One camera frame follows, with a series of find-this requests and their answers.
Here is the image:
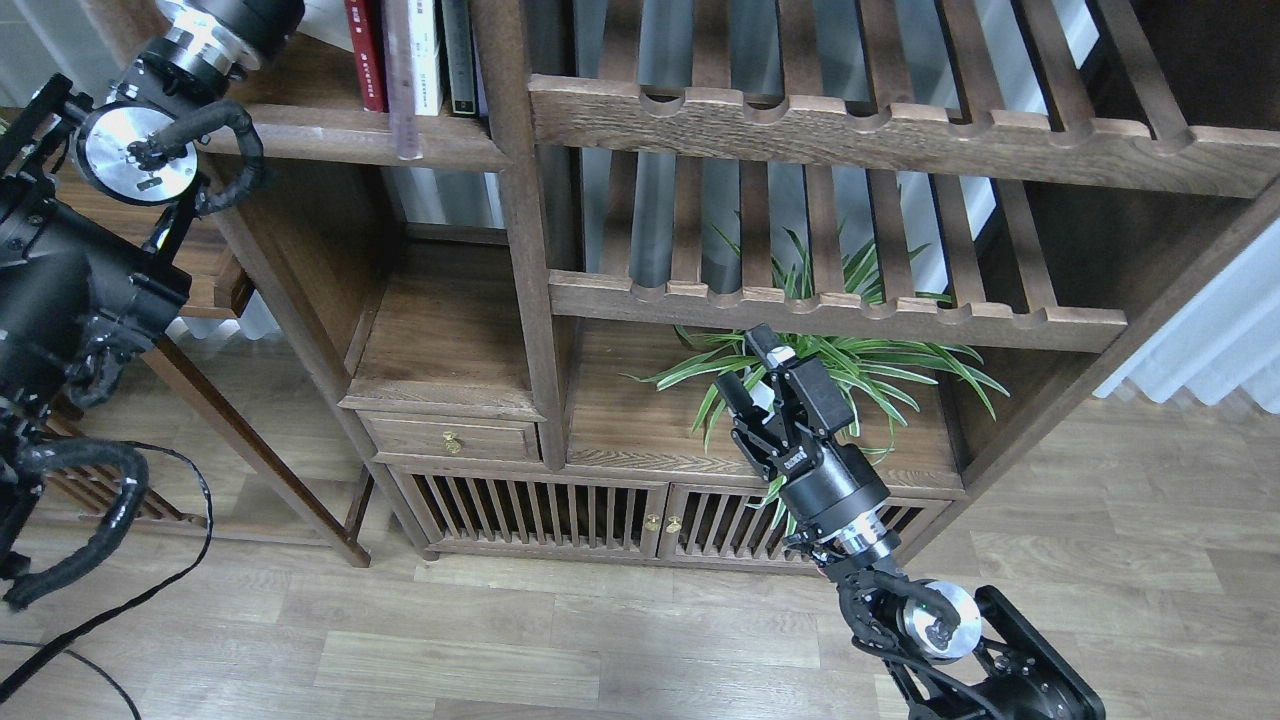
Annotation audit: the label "red book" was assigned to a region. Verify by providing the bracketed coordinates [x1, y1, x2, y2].
[344, 0, 388, 113]

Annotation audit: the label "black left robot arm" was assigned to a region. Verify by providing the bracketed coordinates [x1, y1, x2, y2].
[1, 1, 305, 612]

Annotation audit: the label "white plant pot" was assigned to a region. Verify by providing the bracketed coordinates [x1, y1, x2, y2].
[748, 380, 776, 413]

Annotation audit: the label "wooden side table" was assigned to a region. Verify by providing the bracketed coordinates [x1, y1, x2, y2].
[29, 160, 376, 569]

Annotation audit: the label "dark wooden bookshelf cabinet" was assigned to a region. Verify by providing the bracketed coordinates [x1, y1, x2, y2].
[216, 1, 1277, 568]

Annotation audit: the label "dark green upright book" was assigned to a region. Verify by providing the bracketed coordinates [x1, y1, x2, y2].
[440, 0, 480, 118]

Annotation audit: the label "yellow-green book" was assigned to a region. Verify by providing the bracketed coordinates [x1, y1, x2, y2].
[298, 0, 353, 53]

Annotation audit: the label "green spider plant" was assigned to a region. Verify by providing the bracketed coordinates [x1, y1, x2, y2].
[618, 228, 1009, 532]

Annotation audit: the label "brass drawer knob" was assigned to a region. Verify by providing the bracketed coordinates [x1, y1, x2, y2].
[442, 430, 465, 455]

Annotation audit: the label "maroon book white characters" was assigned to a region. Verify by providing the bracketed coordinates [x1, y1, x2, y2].
[383, 1, 422, 161]

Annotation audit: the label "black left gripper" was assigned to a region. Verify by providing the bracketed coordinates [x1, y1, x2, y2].
[155, 1, 305, 73]

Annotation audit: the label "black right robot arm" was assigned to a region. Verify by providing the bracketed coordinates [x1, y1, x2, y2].
[716, 325, 1105, 719]

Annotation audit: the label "white curtain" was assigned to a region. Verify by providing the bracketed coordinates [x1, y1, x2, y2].
[1093, 222, 1279, 414]

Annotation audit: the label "white upright book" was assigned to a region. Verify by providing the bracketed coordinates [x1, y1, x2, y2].
[407, 0, 444, 117]

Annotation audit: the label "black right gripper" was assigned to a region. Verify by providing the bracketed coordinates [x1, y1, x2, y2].
[716, 324, 900, 562]

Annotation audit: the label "brass cabinet door knobs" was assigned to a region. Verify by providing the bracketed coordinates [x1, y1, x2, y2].
[643, 514, 684, 534]

